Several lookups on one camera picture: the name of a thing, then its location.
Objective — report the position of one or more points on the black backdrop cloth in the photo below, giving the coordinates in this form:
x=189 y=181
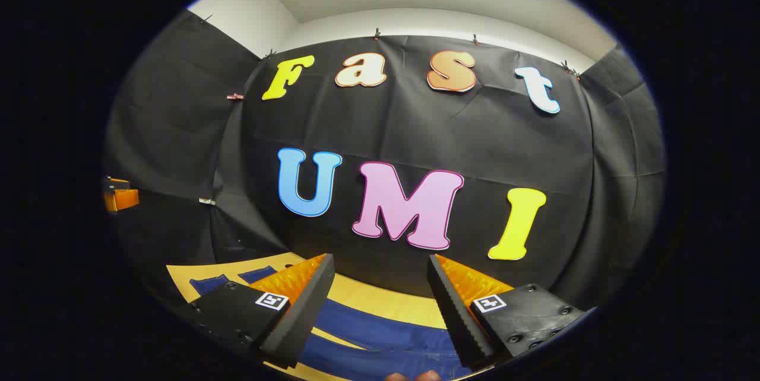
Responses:
x=475 y=143

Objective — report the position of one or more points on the small pink cloth clip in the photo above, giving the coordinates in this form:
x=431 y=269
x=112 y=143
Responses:
x=235 y=96

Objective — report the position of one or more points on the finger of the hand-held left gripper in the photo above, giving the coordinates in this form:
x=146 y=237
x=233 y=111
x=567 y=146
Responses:
x=122 y=199

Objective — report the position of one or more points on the blue denim jeans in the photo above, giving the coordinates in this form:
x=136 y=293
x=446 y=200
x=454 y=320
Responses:
x=380 y=333

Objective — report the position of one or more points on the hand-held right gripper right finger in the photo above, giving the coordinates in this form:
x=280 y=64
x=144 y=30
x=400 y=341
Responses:
x=454 y=316

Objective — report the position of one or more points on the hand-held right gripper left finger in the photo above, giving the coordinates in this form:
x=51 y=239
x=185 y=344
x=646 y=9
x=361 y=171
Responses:
x=309 y=310

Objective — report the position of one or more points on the small white cloth clip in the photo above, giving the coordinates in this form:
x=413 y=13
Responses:
x=206 y=200

